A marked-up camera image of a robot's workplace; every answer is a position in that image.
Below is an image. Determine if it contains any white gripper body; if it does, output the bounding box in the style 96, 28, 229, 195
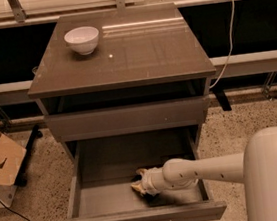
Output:
141, 168, 169, 195

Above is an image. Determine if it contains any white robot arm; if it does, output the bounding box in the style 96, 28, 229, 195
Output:
132, 127, 277, 221

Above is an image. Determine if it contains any open grey middle drawer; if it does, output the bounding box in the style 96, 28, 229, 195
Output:
65, 127, 227, 221

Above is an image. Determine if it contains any closed grey upper drawer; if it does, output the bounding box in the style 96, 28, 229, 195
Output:
45, 96, 209, 142

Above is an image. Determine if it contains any grey drawer cabinet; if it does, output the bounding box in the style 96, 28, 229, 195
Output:
28, 4, 215, 157

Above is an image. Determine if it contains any black table leg right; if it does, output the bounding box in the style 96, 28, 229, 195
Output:
211, 84, 232, 112

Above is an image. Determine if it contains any black table leg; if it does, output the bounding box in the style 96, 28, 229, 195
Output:
211, 84, 232, 112
14, 125, 43, 187

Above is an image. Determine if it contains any black table leg left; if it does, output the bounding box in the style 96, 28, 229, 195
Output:
14, 125, 43, 187

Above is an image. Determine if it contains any white ceramic bowl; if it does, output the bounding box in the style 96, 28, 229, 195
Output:
64, 26, 99, 55

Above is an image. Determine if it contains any white hanging cable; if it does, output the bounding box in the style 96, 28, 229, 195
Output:
198, 0, 246, 91

